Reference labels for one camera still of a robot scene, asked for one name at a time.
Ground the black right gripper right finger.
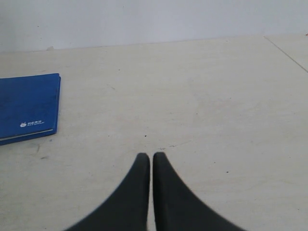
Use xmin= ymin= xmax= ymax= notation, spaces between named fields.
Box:
xmin=153 ymin=152 xmax=243 ymax=231

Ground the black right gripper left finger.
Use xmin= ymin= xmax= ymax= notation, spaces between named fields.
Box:
xmin=68 ymin=153 xmax=150 ymax=231

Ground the blue ring-binder notebook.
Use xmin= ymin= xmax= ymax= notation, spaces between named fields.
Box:
xmin=0 ymin=73 xmax=61 ymax=145

